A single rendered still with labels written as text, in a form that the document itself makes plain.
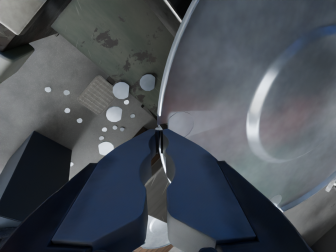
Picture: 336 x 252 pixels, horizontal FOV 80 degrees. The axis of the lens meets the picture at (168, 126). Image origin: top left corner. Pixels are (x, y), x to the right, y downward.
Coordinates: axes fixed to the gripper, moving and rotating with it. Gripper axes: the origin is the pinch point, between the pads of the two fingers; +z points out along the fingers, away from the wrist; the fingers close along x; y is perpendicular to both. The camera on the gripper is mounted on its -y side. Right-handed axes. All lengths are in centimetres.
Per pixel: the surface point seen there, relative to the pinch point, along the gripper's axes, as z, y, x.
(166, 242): 45, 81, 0
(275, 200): 6.0, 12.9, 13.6
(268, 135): 3.9, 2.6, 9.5
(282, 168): 5.8, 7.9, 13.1
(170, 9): 10.1, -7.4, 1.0
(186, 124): 2.0, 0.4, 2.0
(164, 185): 1.6, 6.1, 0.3
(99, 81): 59, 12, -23
